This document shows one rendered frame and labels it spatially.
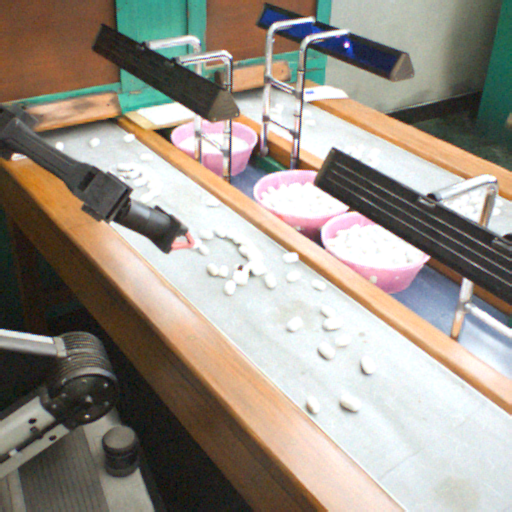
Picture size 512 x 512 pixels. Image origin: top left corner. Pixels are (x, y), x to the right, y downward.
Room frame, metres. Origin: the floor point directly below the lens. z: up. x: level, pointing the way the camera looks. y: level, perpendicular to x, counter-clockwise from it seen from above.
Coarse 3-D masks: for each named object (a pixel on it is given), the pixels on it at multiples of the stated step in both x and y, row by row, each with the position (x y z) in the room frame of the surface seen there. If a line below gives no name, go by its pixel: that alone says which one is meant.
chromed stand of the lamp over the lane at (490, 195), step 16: (480, 176) 1.07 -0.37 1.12; (432, 192) 1.00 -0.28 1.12; (448, 192) 1.01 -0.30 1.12; (464, 192) 1.03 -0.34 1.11; (496, 192) 1.08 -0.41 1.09; (432, 208) 0.98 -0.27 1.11; (480, 224) 1.09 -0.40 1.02; (496, 240) 0.88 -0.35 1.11; (464, 288) 1.09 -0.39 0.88; (464, 304) 1.08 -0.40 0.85; (464, 320) 1.08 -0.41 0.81; (496, 320) 1.04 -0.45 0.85
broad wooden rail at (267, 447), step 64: (0, 192) 1.83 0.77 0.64; (64, 192) 1.61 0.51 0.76; (64, 256) 1.44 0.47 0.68; (128, 256) 1.32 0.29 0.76; (128, 320) 1.17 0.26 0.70; (192, 320) 1.10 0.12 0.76; (192, 384) 0.96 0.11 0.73; (256, 384) 0.92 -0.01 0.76; (256, 448) 0.80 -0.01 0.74; (320, 448) 0.78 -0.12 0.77
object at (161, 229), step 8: (152, 208) 1.18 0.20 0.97; (160, 208) 1.23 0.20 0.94; (152, 216) 1.16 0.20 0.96; (160, 216) 1.18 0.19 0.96; (168, 216) 1.20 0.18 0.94; (152, 224) 1.15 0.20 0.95; (160, 224) 1.16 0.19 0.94; (168, 224) 1.18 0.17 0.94; (176, 224) 1.17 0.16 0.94; (144, 232) 1.15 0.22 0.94; (152, 232) 1.15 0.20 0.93; (160, 232) 1.16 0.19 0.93; (168, 232) 1.17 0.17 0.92; (176, 232) 1.16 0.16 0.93; (152, 240) 1.17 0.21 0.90; (160, 240) 1.17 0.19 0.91; (168, 240) 1.16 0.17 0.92; (160, 248) 1.15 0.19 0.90; (168, 248) 1.15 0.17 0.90
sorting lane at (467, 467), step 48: (144, 192) 1.68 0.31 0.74; (192, 192) 1.69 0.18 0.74; (144, 240) 1.43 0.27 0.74; (192, 288) 1.24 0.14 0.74; (240, 288) 1.25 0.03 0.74; (288, 288) 1.26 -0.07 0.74; (336, 288) 1.27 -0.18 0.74; (240, 336) 1.09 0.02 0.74; (288, 336) 1.09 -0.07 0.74; (336, 336) 1.10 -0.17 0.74; (384, 336) 1.11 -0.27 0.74; (288, 384) 0.96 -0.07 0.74; (336, 384) 0.96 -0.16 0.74; (384, 384) 0.97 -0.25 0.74; (432, 384) 0.97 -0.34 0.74; (336, 432) 0.84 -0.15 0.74; (384, 432) 0.85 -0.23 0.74; (432, 432) 0.85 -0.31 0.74; (480, 432) 0.86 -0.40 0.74; (384, 480) 0.75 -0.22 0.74; (432, 480) 0.75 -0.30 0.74; (480, 480) 0.76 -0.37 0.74
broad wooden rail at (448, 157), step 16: (336, 112) 2.30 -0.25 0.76; (352, 112) 2.29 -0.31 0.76; (368, 112) 2.30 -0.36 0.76; (368, 128) 2.18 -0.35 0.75; (384, 128) 2.16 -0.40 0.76; (400, 128) 2.16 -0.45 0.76; (400, 144) 2.06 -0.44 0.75; (416, 144) 2.04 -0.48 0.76; (432, 144) 2.04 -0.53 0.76; (448, 144) 2.05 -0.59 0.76; (432, 160) 1.95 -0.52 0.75; (448, 160) 1.93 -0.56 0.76; (464, 160) 1.93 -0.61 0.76; (480, 160) 1.94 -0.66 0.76; (464, 176) 1.85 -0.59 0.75; (496, 176) 1.83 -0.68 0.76
